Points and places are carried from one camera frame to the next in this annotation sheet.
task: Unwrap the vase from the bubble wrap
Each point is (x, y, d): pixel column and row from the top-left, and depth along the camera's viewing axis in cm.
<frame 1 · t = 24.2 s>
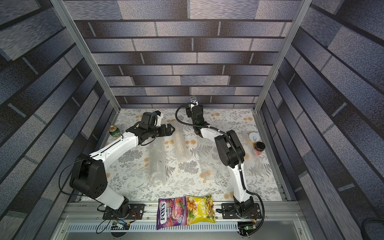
left hand: (169, 128, 87), fingers open
right hand: (193, 102, 98), fingers open
green beverage can: (114, 131, 96), point 10 cm above the table
red jam jar black lid: (259, 146, 95), point 5 cm above the table

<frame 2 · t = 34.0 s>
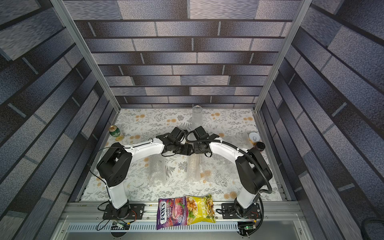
left hand: (191, 150, 90), fingers open
right hand: (198, 148, 92), fingers closed
clear textured glass vase: (197, 116, 99), point 14 cm above the table
the other named things where they were.

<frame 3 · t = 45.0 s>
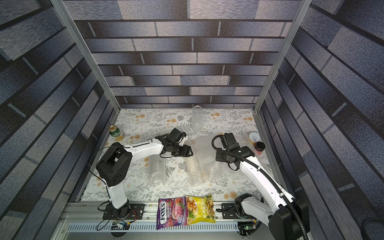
left hand: (189, 153, 89), fingers open
right hand: (219, 153, 82), fingers closed
the named things where they were.

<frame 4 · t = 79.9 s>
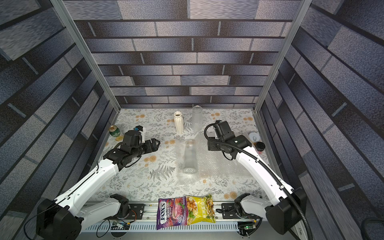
left hand: (155, 142, 81), fingers open
right hand: (212, 141, 79), fingers open
white ribbed ceramic vase: (178, 122, 98), point 13 cm above the table
the other named things where they were.

